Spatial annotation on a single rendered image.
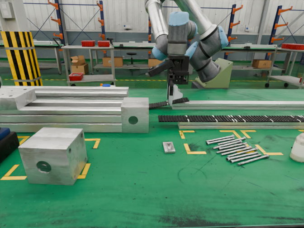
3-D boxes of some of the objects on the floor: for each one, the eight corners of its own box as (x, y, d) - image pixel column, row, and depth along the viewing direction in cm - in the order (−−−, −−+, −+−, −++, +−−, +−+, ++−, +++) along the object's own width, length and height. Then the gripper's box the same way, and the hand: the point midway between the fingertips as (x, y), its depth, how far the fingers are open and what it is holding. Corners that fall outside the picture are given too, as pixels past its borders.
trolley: (263, 86, 441) (275, 40, 401) (284, 86, 448) (298, 41, 408) (301, 101, 347) (321, 43, 307) (327, 100, 354) (350, 43, 314)
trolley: (115, 85, 426) (112, 38, 386) (117, 92, 377) (114, 38, 337) (67, 87, 401) (58, 37, 362) (62, 95, 352) (52, 38, 313)
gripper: (192, 56, 71) (187, 108, 79) (185, 53, 82) (182, 99, 90) (169, 56, 70) (166, 108, 79) (166, 53, 82) (164, 99, 90)
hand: (168, 101), depth 84 cm, fingers open, 5 cm apart
